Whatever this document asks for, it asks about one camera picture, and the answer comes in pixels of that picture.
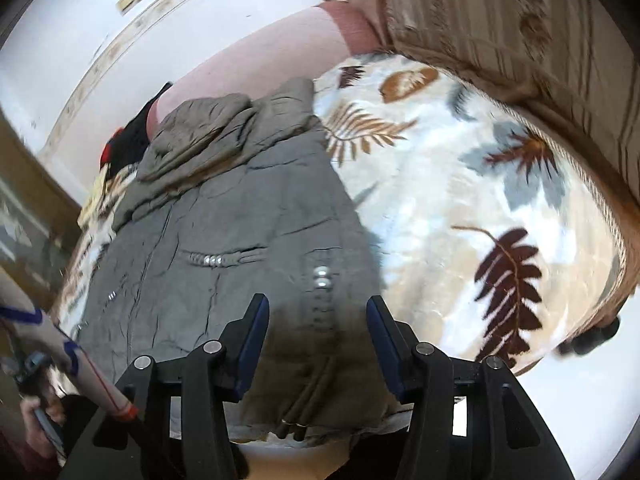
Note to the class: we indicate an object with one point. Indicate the grey quilted hooded jacket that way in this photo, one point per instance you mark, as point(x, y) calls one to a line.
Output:
point(240, 210)

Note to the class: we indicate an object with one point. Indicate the red cloth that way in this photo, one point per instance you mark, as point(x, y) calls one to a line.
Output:
point(110, 150)

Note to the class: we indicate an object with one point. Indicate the pink sofa armrest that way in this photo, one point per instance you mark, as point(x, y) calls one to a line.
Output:
point(260, 55)

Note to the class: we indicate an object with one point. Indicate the striped floral sofa cushion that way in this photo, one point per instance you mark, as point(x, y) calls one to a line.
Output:
point(500, 20)

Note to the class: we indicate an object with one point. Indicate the yellow floral cloth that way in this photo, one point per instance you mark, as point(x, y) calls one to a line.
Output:
point(92, 195)

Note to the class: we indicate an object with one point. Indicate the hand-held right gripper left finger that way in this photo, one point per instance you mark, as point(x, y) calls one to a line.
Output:
point(252, 347)

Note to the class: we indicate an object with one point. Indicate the beige pole with red band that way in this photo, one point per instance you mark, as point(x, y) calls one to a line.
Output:
point(65, 350)

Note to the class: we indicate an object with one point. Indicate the person's left hand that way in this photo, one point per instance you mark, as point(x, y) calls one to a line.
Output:
point(45, 430)

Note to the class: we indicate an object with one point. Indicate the leaf print fleece blanket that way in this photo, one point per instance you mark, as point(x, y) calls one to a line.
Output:
point(450, 185)

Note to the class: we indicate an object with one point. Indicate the wooden door with patterned glass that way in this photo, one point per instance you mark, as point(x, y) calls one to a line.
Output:
point(30, 210)

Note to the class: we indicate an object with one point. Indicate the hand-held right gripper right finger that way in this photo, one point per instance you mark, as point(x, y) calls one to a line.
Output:
point(382, 347)

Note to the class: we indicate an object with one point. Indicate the dark rounded object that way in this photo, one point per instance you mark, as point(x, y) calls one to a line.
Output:
point(590, 340)

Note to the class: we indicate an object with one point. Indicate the black clothes pile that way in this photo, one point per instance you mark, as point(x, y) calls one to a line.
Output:
point(132, 135)

